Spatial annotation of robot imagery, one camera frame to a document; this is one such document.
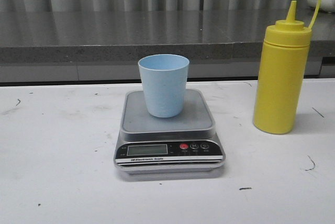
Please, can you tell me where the yellow squeeze bottle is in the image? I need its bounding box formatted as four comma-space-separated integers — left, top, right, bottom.
253, 0, 321, 135

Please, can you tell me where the silver digital kitchen scale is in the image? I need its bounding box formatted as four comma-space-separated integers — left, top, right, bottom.
114, 89, 226, 181

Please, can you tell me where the light blue plastic cup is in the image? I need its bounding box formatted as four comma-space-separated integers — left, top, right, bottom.
138, 54, 189, 118

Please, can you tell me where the grey stone counter ledge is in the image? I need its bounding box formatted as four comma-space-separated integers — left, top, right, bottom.
0, 9, 335, 83

